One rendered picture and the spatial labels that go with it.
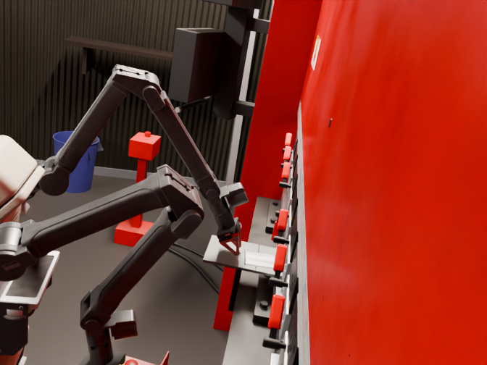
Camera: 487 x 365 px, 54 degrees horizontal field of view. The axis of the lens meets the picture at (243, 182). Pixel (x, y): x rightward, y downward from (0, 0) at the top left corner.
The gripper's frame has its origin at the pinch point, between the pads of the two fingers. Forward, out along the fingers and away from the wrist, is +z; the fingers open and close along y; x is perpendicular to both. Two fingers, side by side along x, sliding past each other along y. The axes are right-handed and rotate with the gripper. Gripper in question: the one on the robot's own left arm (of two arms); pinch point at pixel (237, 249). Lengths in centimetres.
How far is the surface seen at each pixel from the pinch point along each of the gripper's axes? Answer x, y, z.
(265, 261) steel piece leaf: -7.6, -1.0, 6.9
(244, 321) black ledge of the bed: 1.5, -18.3, 16.0
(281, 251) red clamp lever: -25, -48, -19
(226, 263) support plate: 3.2, -6.9, 0.5
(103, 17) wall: 113, 271, -114
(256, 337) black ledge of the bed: -2.1, -24.3, 18.1
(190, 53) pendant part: 14, 102, -63
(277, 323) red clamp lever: -24, -71, -17
